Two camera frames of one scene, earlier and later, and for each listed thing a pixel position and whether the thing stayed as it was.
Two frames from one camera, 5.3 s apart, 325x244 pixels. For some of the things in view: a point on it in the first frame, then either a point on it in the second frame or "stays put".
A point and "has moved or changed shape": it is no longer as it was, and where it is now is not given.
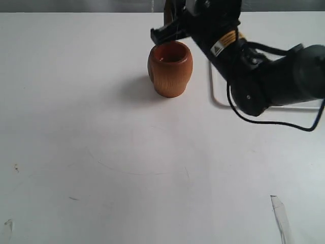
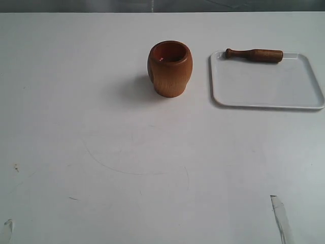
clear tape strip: x=282 y=220 stays put
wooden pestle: x=168 y=13 has moved or changed shape
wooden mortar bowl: x=170 y=67 stays put
